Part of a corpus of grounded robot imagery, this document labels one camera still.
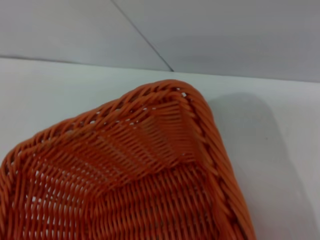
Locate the orange woven plastic basket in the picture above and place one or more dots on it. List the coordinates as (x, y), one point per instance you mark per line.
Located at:
(105, 190)

